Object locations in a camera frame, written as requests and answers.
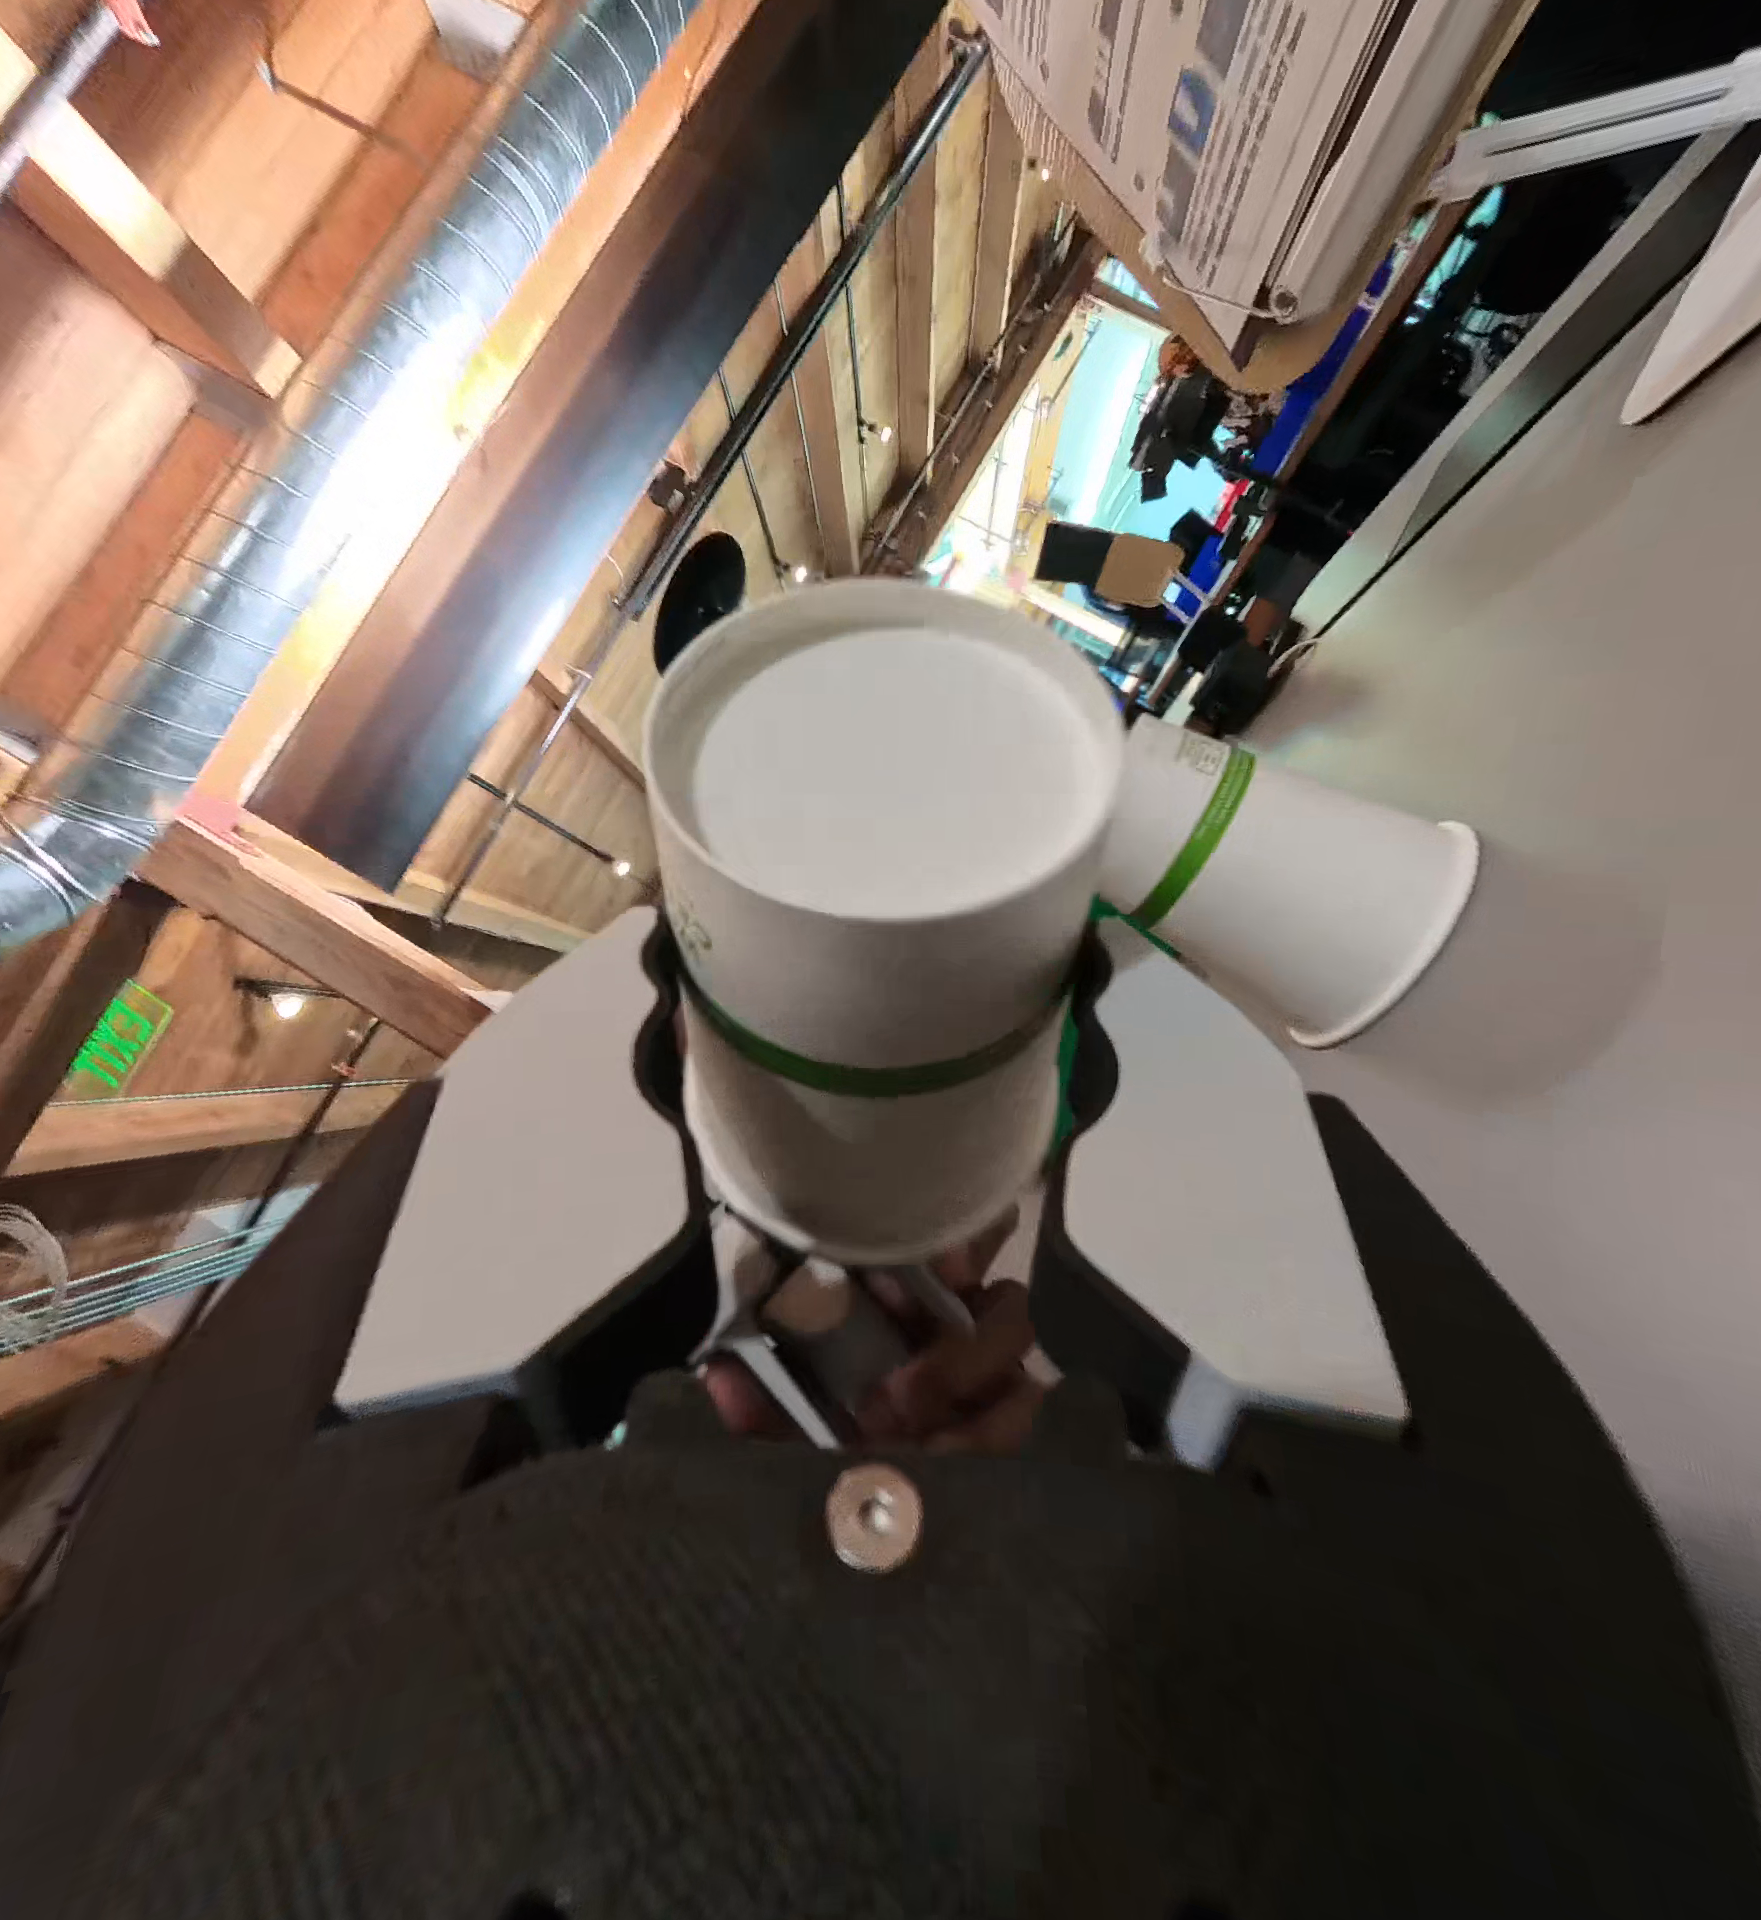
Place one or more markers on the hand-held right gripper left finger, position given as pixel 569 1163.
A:
pixel 505 1201

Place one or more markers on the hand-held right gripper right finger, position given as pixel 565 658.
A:
pixel 1241 1201

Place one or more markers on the white paper cup green band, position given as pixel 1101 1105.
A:
pixel 1316 900
pixel 881 961

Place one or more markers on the person's right hand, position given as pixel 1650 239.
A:
pixel 971 1366

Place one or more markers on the ceiling lamp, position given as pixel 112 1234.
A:
pixel 284 1003

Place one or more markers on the green exit sign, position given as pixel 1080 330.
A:
pixel 118 1035

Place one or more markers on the black desktop device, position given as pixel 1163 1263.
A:
pixel 1234 667

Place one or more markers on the black round ceiling fixture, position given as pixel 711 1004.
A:
pixel 700 600

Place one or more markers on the wooden document stand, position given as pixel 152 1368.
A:
pixel 1106 563
pixel 1722 255

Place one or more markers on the printed instruction sheet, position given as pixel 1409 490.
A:
pixel 1211 120

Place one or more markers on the silver air duct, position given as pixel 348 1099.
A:
pixel 370 389

